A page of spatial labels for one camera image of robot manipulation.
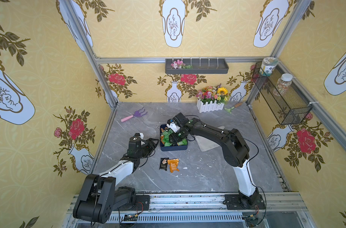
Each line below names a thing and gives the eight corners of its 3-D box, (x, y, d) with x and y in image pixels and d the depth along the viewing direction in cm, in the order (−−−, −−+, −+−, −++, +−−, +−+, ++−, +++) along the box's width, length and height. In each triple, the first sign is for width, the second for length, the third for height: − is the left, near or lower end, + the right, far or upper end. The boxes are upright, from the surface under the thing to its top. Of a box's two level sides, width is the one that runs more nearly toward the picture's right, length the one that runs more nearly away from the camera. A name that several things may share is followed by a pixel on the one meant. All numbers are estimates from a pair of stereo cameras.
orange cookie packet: (167, 172, 86) (167, 171, 85) (167, 159, 91) (167, 158, 90) (179, 172, 86) (179, 171, 85) (178, 159, 91) (178, 158, 90)
